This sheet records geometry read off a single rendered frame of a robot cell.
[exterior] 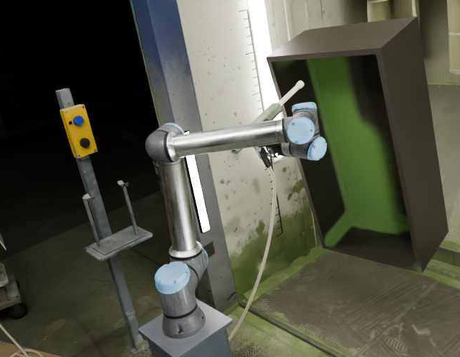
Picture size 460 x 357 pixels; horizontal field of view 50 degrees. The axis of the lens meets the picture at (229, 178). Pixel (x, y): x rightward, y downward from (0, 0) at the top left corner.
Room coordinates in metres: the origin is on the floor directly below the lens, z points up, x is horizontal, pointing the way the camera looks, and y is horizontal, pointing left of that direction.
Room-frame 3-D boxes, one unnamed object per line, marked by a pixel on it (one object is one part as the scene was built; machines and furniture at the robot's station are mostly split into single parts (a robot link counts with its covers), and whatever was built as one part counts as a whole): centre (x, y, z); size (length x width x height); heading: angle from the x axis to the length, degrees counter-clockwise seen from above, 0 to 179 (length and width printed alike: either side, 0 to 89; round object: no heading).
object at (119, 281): (2.58, 0.76, 0.82); 0.06 x 0.06 x 1.64; 37
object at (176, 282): (1.82, 0.31, 0.83); 0.17 x 0.15 x 0.18; 163
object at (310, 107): (1.79, -0.32, 1.45); 0.12 x 0.09 x 0.12; 163
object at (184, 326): (1.81, 0.31, 0.69); 0.19 x 0.19 x 0.10
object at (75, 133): (2.54, 0.73, 1.42); 0.12 x 0.06 x 0.26; 127
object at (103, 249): (2.46, 0.66, 0.95); 0.26 x 0.15 x 0.32; 127
